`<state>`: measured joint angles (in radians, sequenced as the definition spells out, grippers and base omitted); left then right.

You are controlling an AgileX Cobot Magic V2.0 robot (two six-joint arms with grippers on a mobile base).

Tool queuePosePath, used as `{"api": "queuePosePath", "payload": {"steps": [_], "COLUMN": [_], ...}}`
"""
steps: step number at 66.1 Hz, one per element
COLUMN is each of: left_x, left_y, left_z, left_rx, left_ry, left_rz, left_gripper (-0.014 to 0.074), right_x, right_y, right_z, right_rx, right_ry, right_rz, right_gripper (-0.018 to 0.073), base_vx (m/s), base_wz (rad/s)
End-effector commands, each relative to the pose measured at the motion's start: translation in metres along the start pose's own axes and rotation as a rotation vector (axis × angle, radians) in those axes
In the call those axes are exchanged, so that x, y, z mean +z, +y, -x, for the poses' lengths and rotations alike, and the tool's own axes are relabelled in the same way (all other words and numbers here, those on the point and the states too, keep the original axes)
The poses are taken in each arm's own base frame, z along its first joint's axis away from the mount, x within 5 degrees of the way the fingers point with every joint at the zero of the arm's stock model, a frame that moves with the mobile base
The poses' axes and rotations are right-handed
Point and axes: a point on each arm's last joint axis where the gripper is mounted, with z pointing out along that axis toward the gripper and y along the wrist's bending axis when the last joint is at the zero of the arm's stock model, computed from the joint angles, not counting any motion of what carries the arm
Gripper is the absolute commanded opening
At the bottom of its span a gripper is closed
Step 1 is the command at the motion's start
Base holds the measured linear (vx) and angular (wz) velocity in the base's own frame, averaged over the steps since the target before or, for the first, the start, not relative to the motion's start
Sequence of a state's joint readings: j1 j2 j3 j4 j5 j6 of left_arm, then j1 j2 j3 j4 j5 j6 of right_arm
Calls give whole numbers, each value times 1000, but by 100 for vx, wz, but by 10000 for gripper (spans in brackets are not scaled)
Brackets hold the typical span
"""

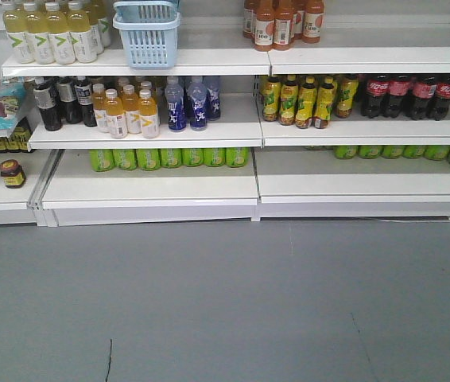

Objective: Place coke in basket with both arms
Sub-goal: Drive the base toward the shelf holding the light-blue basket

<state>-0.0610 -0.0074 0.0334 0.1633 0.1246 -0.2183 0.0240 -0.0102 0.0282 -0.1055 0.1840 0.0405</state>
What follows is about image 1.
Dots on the pale yellow drink bottle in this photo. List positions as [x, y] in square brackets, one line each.
[37, 33]
[81, 34]
[58, 33]
[16, 31]

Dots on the plastic cola bottle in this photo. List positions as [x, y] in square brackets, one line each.
[422, 92]
[397, 90]
[377, 86]
[441, 102]

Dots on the blue sports drink bottle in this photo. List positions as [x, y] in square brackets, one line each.
[175, 102]
[197, 93]
[212, 84]

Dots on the orange juice bottle C100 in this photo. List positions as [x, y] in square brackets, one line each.
[283, 25]
[314, 14]
[264, 26]

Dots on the light blue plastic basket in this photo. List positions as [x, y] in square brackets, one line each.
[149, 32]

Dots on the sauce jar red lid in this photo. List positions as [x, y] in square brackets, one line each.
[12, 174]

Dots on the orange vitamin drink bottle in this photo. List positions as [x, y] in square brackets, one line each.
[98, 100]
[130, 104]
[148, 114]
[115, 115]

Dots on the white store shelving unit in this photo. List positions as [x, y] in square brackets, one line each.
[281, 178]

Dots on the yellow lemon tea bottle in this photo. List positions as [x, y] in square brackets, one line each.
[270, 98]
[306, 100]
[288, 100]
[347, 90]
[324, 102]

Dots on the green drink bottle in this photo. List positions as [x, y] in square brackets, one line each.
[192, 157]
[125, 159]
[171, 157]
[101, 159]
[214, 157]
[237, 156]
[148, 159]

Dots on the dark tea bottle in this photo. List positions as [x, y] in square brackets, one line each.
[45, 98]
[82, 88]
[71, 109]

